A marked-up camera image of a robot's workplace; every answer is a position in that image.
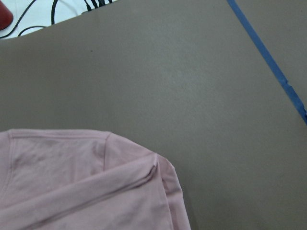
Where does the red water bottle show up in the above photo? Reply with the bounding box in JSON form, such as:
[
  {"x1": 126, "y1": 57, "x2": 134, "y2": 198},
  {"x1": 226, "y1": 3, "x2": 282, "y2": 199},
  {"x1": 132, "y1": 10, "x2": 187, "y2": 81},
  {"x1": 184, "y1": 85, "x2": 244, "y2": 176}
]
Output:
[{"x1": 0, "y1": 1, "x2": 13, "y2": 30}]

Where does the pink Snoopy t-shirt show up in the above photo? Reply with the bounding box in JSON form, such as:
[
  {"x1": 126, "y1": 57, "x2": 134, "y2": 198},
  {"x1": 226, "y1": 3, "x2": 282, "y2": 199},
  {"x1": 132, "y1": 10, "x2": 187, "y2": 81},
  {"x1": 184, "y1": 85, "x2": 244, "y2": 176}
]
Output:
[{"x1": 0, "y1": 129, "x2": 190, "y2": 230}]

